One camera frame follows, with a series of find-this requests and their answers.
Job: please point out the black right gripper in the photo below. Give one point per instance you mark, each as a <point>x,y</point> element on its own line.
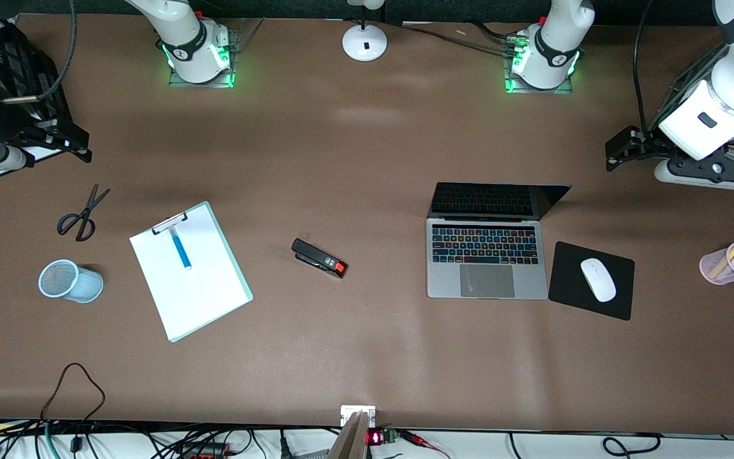
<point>15,121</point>

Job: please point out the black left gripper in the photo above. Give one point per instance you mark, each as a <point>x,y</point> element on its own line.
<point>648,141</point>

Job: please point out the blue marker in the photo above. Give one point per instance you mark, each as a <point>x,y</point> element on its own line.
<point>180,248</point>

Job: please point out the silver laptop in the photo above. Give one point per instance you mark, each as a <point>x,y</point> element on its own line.
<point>485,274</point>

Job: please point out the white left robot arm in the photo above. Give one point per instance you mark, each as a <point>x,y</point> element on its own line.
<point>724,108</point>

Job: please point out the black scissors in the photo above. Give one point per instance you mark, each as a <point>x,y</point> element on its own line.
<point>85,217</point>

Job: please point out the black stacked paper tray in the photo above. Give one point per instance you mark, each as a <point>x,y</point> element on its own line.
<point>20,57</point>

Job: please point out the white computer mouse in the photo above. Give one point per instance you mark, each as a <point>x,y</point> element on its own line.
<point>598,280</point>

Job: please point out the yellow highlighter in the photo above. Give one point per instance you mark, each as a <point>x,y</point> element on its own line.
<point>724,260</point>

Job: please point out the blue mesh pen cup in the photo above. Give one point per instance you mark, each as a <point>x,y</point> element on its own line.
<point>83,285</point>

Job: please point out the pink translucent pen cup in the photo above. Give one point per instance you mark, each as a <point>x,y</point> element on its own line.
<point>714,271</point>

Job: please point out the black mouse pad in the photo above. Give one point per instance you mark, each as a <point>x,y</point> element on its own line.
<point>568,287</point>

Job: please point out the white paper sheet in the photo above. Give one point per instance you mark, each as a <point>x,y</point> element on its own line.
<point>201,293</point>

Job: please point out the light green clipboard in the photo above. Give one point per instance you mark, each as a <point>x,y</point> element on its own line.
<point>243,280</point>

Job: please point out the black stapler red tip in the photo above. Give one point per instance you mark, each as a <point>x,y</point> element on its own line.
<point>316,256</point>

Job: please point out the white lamp base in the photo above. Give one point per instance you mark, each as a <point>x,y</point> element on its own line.
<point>365,43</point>

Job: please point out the black power adapter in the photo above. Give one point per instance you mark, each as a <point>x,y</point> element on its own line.
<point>204,451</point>

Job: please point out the red clip lead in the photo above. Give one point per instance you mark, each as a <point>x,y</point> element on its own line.
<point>424,441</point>

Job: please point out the red display circuit module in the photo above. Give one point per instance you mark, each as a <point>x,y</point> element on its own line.
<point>380,437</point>

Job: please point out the white socket box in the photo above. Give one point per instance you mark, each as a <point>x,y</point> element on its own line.
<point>351,413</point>

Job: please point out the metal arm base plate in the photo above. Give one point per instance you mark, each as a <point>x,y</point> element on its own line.
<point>564,90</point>
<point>177,81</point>

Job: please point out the grey upright post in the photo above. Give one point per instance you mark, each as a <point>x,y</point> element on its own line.
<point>348,443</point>

